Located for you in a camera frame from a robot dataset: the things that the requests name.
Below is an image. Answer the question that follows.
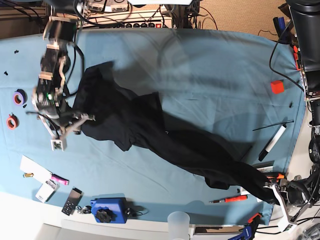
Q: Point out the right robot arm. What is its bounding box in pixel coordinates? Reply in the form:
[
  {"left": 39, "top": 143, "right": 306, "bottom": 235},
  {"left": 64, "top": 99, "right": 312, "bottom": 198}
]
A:
[{"left": 31, "top": 0, "right": 90, "bottom": 142}]

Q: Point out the black t-shirt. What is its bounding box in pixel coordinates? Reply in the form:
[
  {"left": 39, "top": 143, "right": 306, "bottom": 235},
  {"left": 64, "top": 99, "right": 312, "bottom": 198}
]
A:
[{"left": 73, "top": 62, "right": 278, "bottom": 204}]

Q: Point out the blue plastic box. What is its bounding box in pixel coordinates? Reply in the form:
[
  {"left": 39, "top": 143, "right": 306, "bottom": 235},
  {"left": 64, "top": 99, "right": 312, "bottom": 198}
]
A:
[{"left": 90, "top": 197, "right": 128, "bottom": 224}]

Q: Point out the orange utility knife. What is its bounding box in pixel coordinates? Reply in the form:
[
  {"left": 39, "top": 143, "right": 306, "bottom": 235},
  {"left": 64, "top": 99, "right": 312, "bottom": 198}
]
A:
[{"left": 264, "top": 172, "right": 287, "bottom": 183}]

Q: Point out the pink marker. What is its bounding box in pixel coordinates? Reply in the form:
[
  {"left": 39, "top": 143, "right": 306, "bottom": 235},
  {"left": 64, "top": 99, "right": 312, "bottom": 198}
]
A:
[{"left": 51, "top": 174, "right": 69, "bottom": 186}]

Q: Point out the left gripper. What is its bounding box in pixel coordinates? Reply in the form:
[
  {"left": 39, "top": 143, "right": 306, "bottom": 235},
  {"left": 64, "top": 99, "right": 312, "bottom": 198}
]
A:
[{"left": 264, "top": 179, "right": 318, "bottom": 225}]

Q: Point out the brass battery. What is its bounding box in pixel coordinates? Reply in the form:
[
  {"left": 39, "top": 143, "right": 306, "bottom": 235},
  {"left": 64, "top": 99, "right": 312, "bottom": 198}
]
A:
[{"left": 23, "top": 173, "right": 34, "bottom": 178}]

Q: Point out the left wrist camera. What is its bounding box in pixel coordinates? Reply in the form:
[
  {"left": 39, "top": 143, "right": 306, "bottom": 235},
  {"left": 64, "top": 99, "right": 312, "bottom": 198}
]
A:
[{"left": 277, "top": 219, "right": 298, "bottom": 232}]

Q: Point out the black remote control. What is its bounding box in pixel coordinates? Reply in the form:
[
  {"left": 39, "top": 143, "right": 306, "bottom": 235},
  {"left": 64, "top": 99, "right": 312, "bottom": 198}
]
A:
[{"left": 61, "top": 187, "right": 83, "bottom": 216}]

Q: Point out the power strip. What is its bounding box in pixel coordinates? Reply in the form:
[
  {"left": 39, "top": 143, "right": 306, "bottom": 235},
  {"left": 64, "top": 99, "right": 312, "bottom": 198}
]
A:
[{"left": 111, "top": 19, "right": 173, "bottom": 29}]

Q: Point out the white paper sheet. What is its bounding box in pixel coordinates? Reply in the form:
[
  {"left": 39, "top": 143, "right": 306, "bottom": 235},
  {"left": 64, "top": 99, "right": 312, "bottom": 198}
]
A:
[{"left": 19, "top": 155, "right": 52, "bottom": 183}]

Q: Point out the white card box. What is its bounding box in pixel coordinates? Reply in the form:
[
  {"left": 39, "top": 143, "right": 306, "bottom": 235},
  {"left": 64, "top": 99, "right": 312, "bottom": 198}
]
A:
[{"left": 35, "top": 180, "right": 59, "bottom": 203}]

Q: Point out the blue table cloth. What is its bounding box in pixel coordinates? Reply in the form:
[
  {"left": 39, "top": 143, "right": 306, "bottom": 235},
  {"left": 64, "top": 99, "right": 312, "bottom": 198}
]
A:
[{"left": 0, "top": 29, "right": 305, "bottom": 225}]

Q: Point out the red cube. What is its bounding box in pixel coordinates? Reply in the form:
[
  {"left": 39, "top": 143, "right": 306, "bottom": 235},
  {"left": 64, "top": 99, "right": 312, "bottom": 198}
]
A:
[{"left": 270, "top": 80, "right": 285, "bottom": 94}]

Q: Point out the black cable tie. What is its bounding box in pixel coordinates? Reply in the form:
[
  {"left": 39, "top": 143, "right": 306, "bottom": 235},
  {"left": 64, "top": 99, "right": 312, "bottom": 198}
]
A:
[{"left": 252, "top": 120, "right": 295, "bottom": 132}]

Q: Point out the orange black tool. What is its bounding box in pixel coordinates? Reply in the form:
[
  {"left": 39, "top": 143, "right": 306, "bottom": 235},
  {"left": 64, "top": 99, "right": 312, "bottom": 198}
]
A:
[{"left": 293, "top": 45, "right": 302, "bottom": 71}]

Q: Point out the purple tape roll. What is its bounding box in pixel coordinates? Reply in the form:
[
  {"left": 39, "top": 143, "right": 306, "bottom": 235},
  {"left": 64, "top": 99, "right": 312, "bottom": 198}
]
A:
[{"left": 12, "top": 89, "right": 27, "bottom": 106}]

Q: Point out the frosted plastic cup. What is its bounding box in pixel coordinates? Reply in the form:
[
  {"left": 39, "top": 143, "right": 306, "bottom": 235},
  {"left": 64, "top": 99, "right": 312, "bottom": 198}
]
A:
[{"left": 167, "top": 211, "right": 190, "bottom": 240}]

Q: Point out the orange screwdriver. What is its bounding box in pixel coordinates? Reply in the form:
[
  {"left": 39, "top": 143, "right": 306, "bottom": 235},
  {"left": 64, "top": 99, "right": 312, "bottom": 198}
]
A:
[{"left": 209, "top": 194, "right": 248, "bottom": 204}]

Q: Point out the red tape roll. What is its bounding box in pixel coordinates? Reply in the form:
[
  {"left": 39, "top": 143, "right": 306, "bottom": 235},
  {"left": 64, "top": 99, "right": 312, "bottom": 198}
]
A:
[{"left": 6, "top": 114, "right": 19, "bottom": 130}]

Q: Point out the white marker pen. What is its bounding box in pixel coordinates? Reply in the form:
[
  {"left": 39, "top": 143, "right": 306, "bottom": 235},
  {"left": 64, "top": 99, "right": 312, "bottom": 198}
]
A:
[{"left": 258, "top": 124, "right": 287, "bottom": 162}]

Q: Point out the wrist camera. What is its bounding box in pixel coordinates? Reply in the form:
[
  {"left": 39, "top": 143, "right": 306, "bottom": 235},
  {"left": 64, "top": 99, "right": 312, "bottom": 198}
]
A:
[
  {"left": 50, "top": 138, "right": 67, "bottom": 151},
  {"left": 277, "top": 219, "right": 298, "bottom": 232}
]

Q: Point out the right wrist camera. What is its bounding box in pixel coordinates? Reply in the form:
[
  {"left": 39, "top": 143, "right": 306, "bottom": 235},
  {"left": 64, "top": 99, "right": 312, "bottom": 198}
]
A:
[{"left": 50, "top": 138, "right": 67, "bottom": 151}]

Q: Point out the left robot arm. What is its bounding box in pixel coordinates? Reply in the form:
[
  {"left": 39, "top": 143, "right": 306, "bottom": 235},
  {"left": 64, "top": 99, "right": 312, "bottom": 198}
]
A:
[{"left": 272, "top": 0, "right": 320, "bottom": 231}]

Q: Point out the blue orange clamp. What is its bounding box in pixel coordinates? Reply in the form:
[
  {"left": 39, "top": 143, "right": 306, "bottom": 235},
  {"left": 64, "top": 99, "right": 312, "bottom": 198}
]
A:
[{"left": 229, "top": 212, "right": 263, "bottom": 240}]

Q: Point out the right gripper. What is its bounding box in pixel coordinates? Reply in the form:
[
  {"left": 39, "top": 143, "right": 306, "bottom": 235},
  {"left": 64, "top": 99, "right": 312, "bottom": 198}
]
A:
[{"left": 37, "top": 111, "right": 96, "bottom": 140}]

